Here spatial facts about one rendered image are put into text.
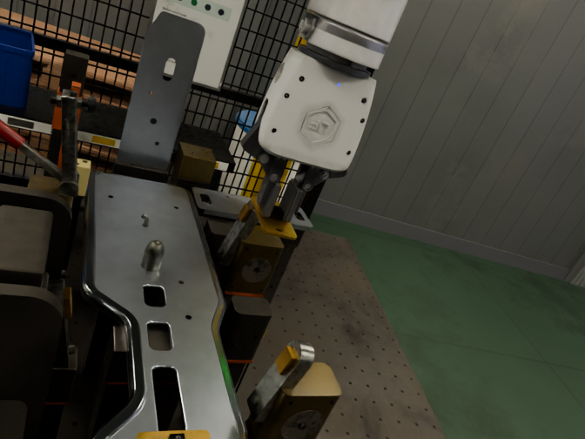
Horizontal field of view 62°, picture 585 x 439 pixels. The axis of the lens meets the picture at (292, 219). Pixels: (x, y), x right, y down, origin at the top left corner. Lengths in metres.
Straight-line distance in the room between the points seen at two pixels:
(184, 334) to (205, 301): 0.09
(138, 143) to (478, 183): 3.44
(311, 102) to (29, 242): 0.30
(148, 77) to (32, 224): 0.63
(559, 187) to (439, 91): 1.48
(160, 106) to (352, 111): 0.71
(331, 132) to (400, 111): 3.27
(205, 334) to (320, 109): 0.41
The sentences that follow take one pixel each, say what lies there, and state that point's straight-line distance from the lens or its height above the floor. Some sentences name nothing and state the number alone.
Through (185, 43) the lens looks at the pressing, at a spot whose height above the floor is 1.29.
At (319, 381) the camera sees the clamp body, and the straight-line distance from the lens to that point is 0.69.
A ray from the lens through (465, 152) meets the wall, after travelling 4.10.
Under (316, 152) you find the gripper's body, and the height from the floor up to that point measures 1.35.
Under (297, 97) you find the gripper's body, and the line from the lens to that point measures 0.47.
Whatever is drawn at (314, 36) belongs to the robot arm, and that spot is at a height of 1.45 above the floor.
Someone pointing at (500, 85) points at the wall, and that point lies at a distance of 4.03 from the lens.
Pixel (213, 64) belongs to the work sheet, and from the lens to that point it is 1.42.
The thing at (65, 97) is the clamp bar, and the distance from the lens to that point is 0.84.
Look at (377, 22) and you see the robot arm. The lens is 0.46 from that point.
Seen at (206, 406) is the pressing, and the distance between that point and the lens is 0.66.
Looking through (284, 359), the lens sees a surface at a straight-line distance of 0.64.
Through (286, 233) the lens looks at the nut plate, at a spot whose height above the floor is 1.26.
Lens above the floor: 1.48
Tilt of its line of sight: 24 degrees down
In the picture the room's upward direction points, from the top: 23 degrees clockwise
